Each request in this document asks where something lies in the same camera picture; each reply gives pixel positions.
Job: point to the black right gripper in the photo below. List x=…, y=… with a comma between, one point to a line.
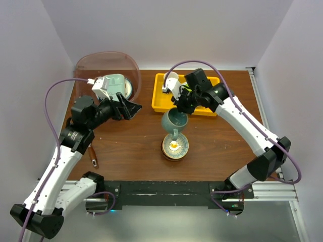
x=179, y=103

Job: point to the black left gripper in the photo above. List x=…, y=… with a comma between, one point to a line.
x=130, y=108

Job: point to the teal glazed mug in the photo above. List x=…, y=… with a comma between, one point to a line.
x=174, y=122

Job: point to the mint green divided dish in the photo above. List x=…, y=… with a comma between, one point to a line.
x=114, y=83

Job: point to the yellow rimmed bowl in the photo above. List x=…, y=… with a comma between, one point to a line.
x=182, y=140

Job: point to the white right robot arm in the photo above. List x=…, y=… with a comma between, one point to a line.
x=269, y=149

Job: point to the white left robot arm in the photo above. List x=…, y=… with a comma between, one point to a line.
x=43, y=212

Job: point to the transparent pink plastic bin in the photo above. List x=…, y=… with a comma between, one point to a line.
x=110, y=62

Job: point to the yellow plastic tray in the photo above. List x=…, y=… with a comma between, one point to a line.
x=161, y=102

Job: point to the light blue ceramic mug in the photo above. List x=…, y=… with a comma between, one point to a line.
x=174, y=75

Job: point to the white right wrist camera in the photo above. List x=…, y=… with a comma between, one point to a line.
x=174, y=90

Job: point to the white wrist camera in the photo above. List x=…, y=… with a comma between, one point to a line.
x=99, y=87
x=174, y=90

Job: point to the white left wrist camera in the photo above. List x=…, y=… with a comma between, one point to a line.
x=99, y=87

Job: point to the wooden handled metal scraper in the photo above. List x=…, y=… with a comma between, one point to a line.
x=92, y=156

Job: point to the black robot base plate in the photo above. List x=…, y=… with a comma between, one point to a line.
x=170, y=193

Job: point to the aluminium frame rail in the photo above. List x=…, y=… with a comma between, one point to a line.
x=274, y=191

